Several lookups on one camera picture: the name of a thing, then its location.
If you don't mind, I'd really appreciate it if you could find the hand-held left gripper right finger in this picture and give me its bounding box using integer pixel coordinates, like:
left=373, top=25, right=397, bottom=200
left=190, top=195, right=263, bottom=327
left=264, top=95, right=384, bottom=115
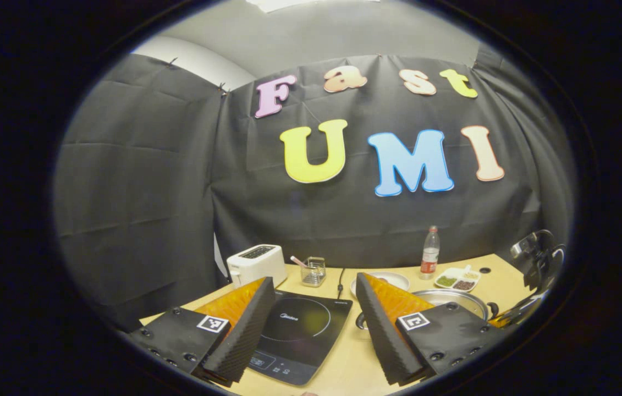
left=355, top=272, right=509, bottom=386

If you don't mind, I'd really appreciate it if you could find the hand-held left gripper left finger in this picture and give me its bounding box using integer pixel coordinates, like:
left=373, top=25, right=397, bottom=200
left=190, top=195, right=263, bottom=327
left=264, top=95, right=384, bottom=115
left=126, top=276, right=277, bottom=386

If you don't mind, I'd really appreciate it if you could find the black induction cooktop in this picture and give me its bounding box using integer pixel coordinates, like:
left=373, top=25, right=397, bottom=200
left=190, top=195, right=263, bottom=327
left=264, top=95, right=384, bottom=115
left=249, top=290, right=354, bottom=386

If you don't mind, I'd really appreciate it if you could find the stainless steel pot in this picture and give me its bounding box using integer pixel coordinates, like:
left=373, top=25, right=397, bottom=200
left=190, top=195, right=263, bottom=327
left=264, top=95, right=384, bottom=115
left=356, top=289, right=500, bottom=331

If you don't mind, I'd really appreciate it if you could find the white round plate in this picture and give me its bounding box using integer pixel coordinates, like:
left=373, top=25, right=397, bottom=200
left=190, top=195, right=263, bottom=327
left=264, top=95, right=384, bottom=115
left=350, top=271, right=411, bottom=298

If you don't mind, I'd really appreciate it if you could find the white divided dish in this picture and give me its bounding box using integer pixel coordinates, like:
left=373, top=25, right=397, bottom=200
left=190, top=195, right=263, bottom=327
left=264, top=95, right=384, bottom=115
left=434, top=266, right=481, bottom=293

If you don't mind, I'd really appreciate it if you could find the white toaster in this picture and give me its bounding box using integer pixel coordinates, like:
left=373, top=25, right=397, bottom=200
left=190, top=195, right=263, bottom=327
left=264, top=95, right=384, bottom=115
left=227, top=244, right=288, bottom=288

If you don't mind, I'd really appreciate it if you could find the clear plastic water bottle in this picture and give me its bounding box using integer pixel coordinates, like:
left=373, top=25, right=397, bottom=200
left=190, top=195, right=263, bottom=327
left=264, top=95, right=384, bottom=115
left=420, top=225, right=441, bottom=280

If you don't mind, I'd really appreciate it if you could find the clear utensil holder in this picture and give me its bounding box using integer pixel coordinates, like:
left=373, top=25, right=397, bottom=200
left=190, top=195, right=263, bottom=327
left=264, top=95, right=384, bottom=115
left=301, top=257, right=327, bottom=288

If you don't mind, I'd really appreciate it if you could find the black backdrop cloth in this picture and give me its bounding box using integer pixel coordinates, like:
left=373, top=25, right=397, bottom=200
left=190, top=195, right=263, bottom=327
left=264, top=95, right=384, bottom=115
left=52, top=44, right=578, bottom=331

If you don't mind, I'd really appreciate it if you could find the ceiling light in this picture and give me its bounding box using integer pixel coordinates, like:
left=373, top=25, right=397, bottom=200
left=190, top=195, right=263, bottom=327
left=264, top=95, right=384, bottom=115
left=245, top=0, right=380, bottom=13

